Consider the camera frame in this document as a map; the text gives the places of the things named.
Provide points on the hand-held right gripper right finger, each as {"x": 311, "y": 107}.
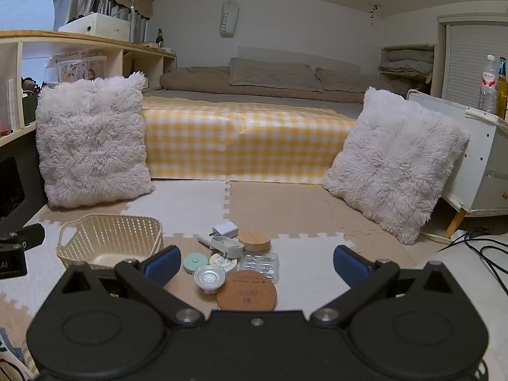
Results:
{"x": 347, "y": 264}

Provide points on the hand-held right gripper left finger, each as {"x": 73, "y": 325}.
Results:
{"x": 162, "y": 264}

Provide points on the green round disc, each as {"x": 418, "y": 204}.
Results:
{"x": 196, "y": 262}

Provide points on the round patterned tin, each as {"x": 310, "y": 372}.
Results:
{"x": 222, "y": 262}

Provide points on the cream plastic basket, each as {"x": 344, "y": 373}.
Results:
{"x": 107, "y": 232}

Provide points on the grey plastic plug case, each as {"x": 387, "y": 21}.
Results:
{"x": 226, "y": 244}

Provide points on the white charger plug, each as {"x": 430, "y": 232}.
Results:
{"x": 227, "y": 230}

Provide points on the clear plastic case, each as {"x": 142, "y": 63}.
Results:
{"x": 260, "y": 264}

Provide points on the round cork coaster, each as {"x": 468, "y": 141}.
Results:
{"x": 246, "y": 291}

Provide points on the round wooden lid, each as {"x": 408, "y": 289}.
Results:
{"x": 254, "y": 239}

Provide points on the beige white foam mat tiles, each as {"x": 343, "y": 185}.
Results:
{"x": 301, "y": 206}

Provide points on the black low cabinet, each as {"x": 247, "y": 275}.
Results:
{"x": 20, "y": 182}

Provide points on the striped cloth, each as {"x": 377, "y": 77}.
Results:
{"x": 12, "y": 361}

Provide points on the fluffy white pillow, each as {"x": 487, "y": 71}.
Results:
{"x": 393, "y": 158}
{"x": 91, "y": 139}

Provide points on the yellow gingham bed cover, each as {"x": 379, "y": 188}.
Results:
{"x": 246, "y": 143}

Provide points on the black bag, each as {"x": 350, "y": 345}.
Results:
{"x": 31, "y": 103}

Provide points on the white nightstand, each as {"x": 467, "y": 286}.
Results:
{"x": 488, "y": 166}

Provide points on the brown bed pillow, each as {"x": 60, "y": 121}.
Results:
{"x": 274, "y": 74}
{"x": 345, "y": 79}

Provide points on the brown duvet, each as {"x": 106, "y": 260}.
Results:
{"x": 190, "y": 78}

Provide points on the clear storage bin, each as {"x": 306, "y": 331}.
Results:
{"x": 79, "y": 69}

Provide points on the folded beige blankets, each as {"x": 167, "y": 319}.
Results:
{"x": 410, "y": 63}

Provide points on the white headboard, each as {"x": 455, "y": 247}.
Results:
{"x": 297, "y": 55}

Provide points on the green glass bottle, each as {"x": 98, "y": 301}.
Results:
{"x": 160, "y": 39}

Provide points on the clear water bottle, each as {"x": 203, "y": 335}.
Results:
{"x": 488, "y": 87}

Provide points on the wooden shelf unit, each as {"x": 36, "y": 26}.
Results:
{"x": 59, "y": 36}

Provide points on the yellow liquid bottle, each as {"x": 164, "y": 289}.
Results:
{"x": 502, "y": 91}

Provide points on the white roller shutter cabinet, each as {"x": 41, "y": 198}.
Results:
{"x": 464, "y": 59}

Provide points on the white storage box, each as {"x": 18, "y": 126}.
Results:
{"x": 99, "y": 27}

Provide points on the white hanging banner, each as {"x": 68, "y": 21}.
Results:
{"x": 229, "y": 20}

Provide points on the grey curtain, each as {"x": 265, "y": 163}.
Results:
{"x": 91, "y": 2}

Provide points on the white wall shelf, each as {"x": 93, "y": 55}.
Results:
{"x": 405, "y": 47}

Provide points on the black wall hook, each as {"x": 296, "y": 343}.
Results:
{"x": 373, "y": 10}

